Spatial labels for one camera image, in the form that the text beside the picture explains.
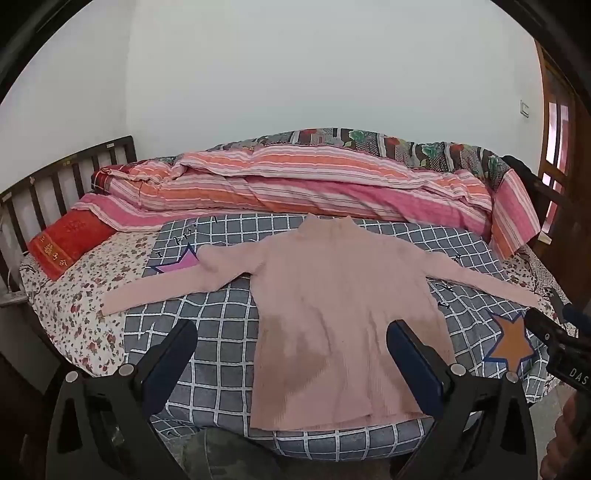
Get person's right hand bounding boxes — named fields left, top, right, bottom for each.
left=540, top=397, right=580, bottom=480

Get dark wooden headboard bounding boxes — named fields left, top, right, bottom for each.
left=0, top=135, right=139, bottom=296

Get pink orange striped quilt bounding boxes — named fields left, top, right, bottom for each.
left=76, top=143, right=541, bottom=259

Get person's camouflage pants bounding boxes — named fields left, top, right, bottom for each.
left=182, top=427, right=282, bottom=480

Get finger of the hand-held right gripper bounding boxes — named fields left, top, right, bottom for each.
left=525, top=307, right=570, bottom=346

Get pink knit sweater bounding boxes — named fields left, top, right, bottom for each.
left=100, top=215, right=541, bottom=432

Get grey checked blanket with stars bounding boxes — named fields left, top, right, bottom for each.
left=122, top=213, right=550, bottom=462

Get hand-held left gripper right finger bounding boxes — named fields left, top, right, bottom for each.
left=385, top=319, right=539, bottom=480

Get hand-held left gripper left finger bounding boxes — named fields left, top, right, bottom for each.
left=46, top=318, right=199, bottom=480

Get brown wooden door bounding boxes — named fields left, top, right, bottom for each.
left=533, top=39, right=591, bottom=296

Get red pillow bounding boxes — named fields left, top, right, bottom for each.
left=28, top=210, right=116, bottom=281

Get floral bedsheet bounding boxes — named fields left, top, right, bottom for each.
left=21, top=228, right=564, bottom=377

